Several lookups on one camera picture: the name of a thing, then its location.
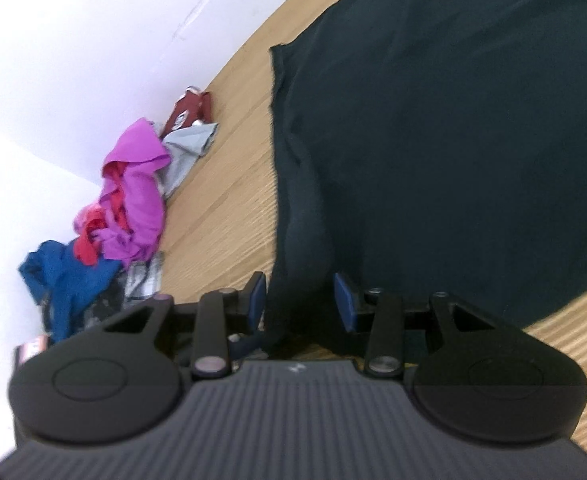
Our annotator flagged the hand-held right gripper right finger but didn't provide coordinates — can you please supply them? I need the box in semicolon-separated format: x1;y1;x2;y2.
333;272;500;380

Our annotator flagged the plaid shirt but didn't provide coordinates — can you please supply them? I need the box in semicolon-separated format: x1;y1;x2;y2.
124;252;167;306

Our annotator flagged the blue shirt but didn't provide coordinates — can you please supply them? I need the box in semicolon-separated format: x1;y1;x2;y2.
18;240;124;343

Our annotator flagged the red garment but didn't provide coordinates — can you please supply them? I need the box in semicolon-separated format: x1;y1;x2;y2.
74;160;129;267

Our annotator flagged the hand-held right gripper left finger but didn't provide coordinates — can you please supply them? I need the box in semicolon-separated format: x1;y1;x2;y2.
104;271;268;380

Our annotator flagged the maroon folded garment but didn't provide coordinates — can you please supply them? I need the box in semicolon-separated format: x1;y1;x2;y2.
160;87;213;138

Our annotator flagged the pink garment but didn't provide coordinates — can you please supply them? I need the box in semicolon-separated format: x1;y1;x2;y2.
74;202;107;233

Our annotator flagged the dark grey printed garment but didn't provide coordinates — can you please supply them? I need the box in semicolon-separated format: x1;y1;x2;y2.
81;280;129;331

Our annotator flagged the light grey garment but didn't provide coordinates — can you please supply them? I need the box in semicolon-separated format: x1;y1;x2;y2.
161;121;220;198

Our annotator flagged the magenta shirt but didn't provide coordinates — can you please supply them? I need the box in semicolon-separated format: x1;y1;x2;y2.
74;117;172;263

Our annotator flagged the black sweater with red trim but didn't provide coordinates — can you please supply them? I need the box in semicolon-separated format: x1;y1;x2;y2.
264;0;587;356

